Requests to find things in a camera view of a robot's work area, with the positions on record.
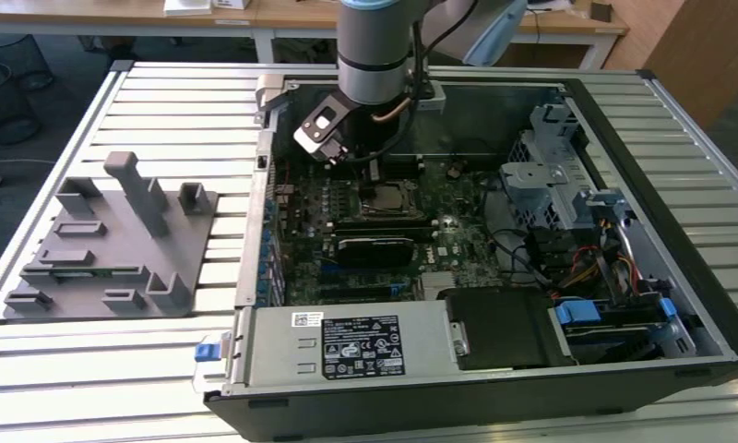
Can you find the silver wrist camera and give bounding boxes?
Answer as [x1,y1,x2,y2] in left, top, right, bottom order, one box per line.
[415,80,448,112]

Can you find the blue disk carrier handle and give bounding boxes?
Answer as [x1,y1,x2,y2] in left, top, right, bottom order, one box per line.
[553,298,600,329]

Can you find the black mesh waste bin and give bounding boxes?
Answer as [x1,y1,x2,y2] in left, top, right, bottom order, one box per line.
[0,62,41,145]
[0,32,56,91]

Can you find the silver CPU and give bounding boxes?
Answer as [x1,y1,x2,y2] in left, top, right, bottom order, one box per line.
[367,185,416,212]

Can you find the black expansion slot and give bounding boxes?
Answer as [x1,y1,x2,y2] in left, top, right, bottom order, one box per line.
[316,284,391,300]

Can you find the wooden cabinet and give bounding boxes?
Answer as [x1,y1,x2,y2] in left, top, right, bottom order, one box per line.
[603,0,738,128]

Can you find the black graphics card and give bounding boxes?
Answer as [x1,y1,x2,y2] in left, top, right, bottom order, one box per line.
[335,237,417,269]

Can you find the silver power supply unit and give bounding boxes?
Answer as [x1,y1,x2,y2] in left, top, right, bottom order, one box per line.
[220,299,469,396]

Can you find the grey parts rack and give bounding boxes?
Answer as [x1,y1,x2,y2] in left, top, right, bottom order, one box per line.
[3,150,221,320]

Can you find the wooden desk white legs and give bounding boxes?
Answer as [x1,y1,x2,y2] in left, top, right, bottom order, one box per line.
[0,0,631,70]

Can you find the yellow wire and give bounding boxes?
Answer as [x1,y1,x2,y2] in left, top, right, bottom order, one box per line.
[556,257,603,290]

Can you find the CPU socket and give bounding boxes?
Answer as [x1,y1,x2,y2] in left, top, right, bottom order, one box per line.
[357,182,424,219]

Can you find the grey plastic drive latch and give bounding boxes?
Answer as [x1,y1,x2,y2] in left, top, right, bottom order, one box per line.
[581,188,629,218]

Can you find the white box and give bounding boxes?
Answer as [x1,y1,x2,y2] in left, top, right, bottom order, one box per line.
[163,0,215,18]

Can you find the green motherboard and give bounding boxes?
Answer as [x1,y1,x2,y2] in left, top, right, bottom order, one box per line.
[267,159,531,308]

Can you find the green RAM stick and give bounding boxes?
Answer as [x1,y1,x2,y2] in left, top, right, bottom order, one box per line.
[47,269,117,281]

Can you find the grey case corner bracket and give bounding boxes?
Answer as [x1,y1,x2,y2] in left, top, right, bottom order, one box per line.
[253,73,292,126]

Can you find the black plastic shroud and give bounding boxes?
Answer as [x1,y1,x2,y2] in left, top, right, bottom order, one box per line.
[440,286,577,371]

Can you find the black RAM slot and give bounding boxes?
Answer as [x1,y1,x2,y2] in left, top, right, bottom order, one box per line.
[333,227,436,238]
[351,155,424,167]
[333,219,437,230]

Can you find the disk bay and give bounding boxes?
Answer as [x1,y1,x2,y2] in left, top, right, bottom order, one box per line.
[547,294,703,368]

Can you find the silver chipset heatsink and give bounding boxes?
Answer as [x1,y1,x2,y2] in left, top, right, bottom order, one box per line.
[421,271,457,296]

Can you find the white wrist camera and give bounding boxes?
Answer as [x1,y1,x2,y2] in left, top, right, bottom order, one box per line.
[293,91,353,163]

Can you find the black PC case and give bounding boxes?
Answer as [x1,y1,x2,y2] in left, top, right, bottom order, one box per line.
[201,68,738,443]

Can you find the metal socket cover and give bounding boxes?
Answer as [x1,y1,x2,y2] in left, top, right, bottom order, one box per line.
[360,182,421,218]

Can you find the silver metal drive cage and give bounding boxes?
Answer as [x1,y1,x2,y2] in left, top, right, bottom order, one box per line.
[497,103,603,232]

